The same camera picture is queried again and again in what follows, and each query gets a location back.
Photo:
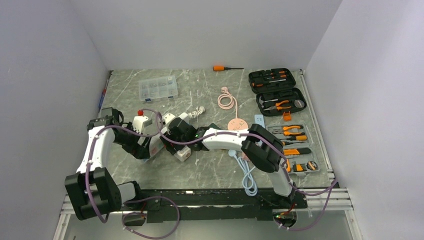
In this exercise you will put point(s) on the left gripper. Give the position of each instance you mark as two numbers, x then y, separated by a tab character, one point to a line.
138	151

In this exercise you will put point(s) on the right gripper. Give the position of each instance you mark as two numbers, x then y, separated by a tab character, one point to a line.
168	140

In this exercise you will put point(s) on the white cube adapter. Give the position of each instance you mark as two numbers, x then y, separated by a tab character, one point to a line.
183	154

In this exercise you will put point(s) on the white plug with cord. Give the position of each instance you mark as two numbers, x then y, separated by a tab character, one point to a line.
198	111

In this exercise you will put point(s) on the white long power strip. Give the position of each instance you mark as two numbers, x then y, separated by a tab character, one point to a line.
158	143

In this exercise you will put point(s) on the light blue round plug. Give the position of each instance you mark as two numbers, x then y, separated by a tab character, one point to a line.
232	153

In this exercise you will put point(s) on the pink round socket base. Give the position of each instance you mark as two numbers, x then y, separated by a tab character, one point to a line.
237	124

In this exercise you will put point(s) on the light blue power strip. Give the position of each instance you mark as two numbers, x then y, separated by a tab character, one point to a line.
260	120

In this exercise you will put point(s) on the black tool case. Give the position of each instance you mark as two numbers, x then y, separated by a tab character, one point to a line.
275	85

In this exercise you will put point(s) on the grey tool case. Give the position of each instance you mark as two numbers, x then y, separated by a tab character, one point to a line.
297	147

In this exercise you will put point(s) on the dark green cube adapter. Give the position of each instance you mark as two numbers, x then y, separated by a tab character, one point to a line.
214	126

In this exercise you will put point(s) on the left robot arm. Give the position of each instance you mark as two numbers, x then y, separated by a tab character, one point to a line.
92	190

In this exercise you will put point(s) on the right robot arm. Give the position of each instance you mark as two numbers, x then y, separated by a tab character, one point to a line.
262	148

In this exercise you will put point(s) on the clear screw organizer box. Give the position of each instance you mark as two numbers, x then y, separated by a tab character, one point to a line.
157	89

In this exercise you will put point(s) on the orange utility knife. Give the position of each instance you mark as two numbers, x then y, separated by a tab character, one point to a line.
297	151

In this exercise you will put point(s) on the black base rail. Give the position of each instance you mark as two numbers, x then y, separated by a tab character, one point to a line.
162	205

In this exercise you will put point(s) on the orange handled screwdriver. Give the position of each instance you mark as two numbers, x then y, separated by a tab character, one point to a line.
220	68

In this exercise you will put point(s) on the orange handled pliers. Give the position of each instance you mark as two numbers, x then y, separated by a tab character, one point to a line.
282	105

